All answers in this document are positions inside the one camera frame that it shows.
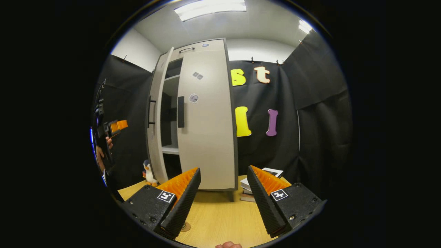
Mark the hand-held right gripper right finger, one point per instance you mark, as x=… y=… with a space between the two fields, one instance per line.
x=263 y=203

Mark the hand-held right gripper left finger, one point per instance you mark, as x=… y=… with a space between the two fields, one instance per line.
x=184 y=203

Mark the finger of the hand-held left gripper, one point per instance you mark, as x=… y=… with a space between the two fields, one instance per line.
x=120 y=125

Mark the round wooden coaster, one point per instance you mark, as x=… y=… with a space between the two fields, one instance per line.
x=186 y=227

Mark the grey cabinet door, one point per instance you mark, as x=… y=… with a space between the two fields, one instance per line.
x=210 y=131
x=154 y=148

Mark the grey cabinet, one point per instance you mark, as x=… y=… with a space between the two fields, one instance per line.
x=170 y=149

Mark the grey cabinet drawer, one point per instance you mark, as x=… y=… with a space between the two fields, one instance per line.
x=206 y=46

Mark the brown book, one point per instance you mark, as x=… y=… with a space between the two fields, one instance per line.
x=246 y=198

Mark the plain white book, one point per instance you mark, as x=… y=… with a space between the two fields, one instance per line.
x=246 y=184

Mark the penguin plush toy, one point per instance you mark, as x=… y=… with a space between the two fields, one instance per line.
x=150 y=174

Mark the black backdrop cloth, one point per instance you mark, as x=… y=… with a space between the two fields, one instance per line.
x=310 y=137

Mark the large ceiling light panel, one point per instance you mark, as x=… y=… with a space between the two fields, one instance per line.
x=210 y=8

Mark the small ceiling light panel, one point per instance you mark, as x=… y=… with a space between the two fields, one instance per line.
x=305 y=27

